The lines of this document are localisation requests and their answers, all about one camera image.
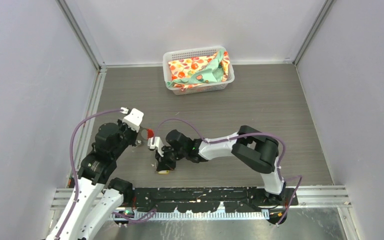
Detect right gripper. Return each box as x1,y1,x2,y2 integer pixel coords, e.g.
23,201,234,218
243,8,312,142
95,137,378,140
155,144,187,171

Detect metal key holder red handle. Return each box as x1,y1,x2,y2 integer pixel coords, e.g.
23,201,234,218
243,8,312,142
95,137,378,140
135,127,155,146

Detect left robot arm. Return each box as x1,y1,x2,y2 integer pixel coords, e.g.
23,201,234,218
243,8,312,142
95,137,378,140
46,117,142,240

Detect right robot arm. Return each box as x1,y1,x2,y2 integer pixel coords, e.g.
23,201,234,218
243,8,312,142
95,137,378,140
147,125,286,205

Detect colourful patterned cloth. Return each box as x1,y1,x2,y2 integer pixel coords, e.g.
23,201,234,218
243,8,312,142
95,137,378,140
165,49,231,92

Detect white plastic basket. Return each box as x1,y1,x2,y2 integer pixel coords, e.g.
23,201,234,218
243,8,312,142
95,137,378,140
162,45,236,96

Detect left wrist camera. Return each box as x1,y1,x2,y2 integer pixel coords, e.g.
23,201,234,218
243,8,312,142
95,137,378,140
122,108,144,133

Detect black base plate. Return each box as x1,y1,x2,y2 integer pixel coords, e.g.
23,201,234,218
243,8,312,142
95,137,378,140
121,186,298,213

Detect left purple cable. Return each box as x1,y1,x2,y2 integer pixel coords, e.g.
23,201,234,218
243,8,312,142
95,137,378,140
54,107,158,240

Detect purple cable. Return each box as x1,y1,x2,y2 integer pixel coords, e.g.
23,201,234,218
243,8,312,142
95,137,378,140
54,107,158,240
153,118,303,227

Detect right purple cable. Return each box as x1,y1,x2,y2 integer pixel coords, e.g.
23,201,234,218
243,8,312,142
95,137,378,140
153,118,303,227

